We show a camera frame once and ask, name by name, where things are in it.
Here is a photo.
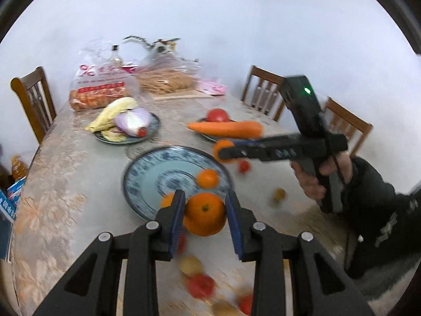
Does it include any person's right hand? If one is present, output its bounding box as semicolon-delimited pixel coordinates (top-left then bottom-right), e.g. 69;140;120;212
292;151;352;201

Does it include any orange oil bottle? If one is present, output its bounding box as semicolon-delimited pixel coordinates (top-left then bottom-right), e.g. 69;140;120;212
11;156;28;181

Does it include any red printed snack bag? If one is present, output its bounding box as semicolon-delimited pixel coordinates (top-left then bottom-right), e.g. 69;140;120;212
68;39;139;112

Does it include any brown wooden chair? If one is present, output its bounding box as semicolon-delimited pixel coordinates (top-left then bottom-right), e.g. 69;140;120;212
324;97;374;157
241;65;287;122

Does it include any clear glass bottle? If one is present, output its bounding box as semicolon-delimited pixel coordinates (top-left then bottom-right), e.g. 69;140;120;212
110;44;123;66

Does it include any small blue rimmed plate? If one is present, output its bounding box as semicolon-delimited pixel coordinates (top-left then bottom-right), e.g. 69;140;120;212
94;112;161;145

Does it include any small orange mandarin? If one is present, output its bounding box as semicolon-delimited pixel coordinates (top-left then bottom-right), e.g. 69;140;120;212
196;169;219;189
160;192;176;209
213;139;235;163

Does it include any large blue patterned plate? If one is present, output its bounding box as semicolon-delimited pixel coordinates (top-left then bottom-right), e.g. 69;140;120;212
123;146;232;221

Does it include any large red tomato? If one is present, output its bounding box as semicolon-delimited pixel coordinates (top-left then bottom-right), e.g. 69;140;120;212
207;108;230;123

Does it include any person's right forearm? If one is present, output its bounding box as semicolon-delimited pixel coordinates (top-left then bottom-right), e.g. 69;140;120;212
342;156;421;280

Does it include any napa cabbage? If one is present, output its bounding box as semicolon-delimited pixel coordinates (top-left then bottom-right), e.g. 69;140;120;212
86;97;139;142

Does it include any blue and white carton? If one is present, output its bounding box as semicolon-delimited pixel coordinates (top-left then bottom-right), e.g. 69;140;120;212
0;176;27;260

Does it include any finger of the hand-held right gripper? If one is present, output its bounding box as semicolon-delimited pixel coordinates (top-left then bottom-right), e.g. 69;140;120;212
218;143;250;163
232;139;268;147

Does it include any dark wooden chair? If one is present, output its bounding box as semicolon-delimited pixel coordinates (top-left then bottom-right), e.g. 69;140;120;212
11;66;57;144

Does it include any large orange mandarin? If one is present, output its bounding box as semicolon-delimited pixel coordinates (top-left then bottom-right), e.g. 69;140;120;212
182;192;227;237

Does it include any orange carrot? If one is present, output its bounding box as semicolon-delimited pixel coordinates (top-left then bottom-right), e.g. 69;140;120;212
187;121;264;139

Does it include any small yellow fruit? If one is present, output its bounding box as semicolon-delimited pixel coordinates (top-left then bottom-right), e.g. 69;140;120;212
179;255;203;276
271;187;286;206
212;299;240;316

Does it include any wooden cutting board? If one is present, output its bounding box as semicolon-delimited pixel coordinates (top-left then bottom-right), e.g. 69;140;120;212
149;87;227;101

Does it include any halved red onion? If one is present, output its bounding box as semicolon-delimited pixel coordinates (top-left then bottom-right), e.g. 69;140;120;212
114;108;152;137

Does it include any clear bag of noodles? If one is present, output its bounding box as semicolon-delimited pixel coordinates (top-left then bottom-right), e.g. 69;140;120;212
133;51;203;94

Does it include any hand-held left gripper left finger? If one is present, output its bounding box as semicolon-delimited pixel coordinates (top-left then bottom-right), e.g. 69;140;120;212
33;189;186;316

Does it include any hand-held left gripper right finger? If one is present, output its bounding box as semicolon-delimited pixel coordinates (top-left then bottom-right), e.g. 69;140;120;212
224;190;375;316

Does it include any dried flower sprig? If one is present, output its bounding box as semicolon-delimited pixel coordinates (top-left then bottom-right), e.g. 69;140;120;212
123;35;152;48

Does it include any pink tissue pack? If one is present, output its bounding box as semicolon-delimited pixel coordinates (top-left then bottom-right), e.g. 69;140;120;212
197;79;227;96

